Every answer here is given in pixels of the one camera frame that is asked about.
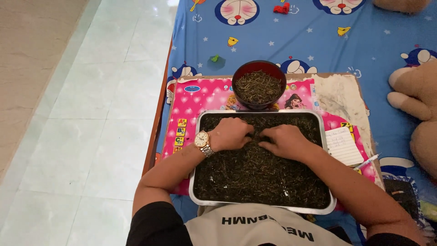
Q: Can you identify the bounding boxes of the person's left hand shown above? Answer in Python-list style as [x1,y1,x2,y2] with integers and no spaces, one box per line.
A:
[208,117,255,152]

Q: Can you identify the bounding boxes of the person's right hand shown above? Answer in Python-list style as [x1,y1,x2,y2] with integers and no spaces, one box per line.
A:
[258,124,323,162]

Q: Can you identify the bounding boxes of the rectangular steel tray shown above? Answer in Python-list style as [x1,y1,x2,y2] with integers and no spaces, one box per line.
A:
[188,109,337,215]

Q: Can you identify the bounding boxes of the heap of dried tea leaves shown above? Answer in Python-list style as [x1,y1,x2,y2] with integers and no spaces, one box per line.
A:
[193,114,331,209]

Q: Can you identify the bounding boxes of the gold wristwatch with metal band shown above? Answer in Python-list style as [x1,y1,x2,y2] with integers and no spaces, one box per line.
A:
[194,130,216,158]

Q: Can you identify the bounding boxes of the dried tea stems in bowl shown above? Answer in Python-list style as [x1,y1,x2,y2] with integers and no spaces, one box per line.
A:
[235,70,284,105]

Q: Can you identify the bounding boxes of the dark red round bowl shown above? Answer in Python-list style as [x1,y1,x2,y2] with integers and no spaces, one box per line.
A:
[231,60,287,110]

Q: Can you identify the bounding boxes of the pink cartoon play board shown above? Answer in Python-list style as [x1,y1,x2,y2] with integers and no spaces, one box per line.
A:
[161,72,384,196]

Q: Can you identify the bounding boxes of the white lined paper note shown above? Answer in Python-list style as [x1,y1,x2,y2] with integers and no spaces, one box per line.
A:
[324,126,365,167]

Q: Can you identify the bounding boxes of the person's white and black shirt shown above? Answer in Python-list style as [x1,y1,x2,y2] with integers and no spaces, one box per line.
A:
[126,201,422,246]

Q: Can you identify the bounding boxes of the blue cartoon bed sheet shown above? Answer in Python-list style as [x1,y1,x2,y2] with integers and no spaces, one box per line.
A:
[155,0,437,246]

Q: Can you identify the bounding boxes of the white pen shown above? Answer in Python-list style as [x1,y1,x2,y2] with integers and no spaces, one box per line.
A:
[353,153,382,171]

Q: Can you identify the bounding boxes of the red toy block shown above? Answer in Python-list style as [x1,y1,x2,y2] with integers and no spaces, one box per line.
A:
[273,2,290,15]

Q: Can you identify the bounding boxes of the dark patterned cloth bag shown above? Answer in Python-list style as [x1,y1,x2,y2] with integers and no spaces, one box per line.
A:
[382,175,437,240]

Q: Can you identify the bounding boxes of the beige plush teddy bear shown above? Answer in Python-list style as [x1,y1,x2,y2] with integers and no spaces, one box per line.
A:
[387,61,437,180]

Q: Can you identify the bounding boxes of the brown plush toy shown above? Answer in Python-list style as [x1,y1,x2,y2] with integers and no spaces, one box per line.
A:
[372,0,433,14]

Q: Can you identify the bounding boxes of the wooden bed frame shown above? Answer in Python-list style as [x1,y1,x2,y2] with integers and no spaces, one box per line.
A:
[142,38,173,176]

